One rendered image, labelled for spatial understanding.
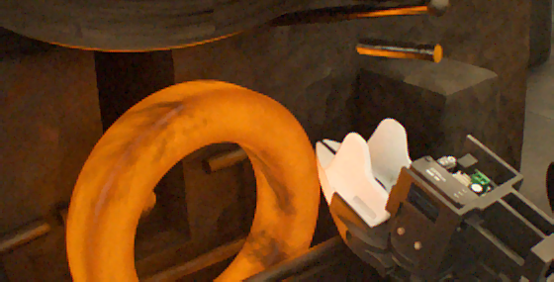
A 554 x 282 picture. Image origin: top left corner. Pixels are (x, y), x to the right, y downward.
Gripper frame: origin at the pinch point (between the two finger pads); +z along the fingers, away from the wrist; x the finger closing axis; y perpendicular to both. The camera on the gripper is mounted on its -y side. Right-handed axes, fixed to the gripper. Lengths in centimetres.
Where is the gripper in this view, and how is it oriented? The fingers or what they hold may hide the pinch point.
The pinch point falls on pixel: (329, 161)
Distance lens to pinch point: 60.1
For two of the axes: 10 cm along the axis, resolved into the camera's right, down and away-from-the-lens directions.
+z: -6.1, -5.3, 5.8
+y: 1.5, -8.0, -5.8
